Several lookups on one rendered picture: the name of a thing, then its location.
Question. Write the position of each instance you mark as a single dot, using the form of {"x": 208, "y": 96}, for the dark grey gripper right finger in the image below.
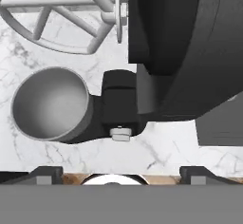
{"x": 193, "y": 171}

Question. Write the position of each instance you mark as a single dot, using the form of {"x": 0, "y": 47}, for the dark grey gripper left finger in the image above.
{"x": 49, "y": 172}

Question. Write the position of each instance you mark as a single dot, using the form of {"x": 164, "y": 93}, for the grey metal mixer bowl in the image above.
{"x": 50, "y": 104}

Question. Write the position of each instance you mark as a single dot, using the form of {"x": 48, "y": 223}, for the white mixer lock knob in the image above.
{"x": 120, "y": 134}

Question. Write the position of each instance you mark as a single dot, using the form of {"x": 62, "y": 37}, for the black stand mixer base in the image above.
{"x": 118, "y": 98}

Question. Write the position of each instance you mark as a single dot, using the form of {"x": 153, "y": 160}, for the dark grey box appliance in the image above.
{"x": 221, "y": 128}

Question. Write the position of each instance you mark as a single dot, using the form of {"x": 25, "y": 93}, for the white round disc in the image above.
{"x": 114, "y": 179}

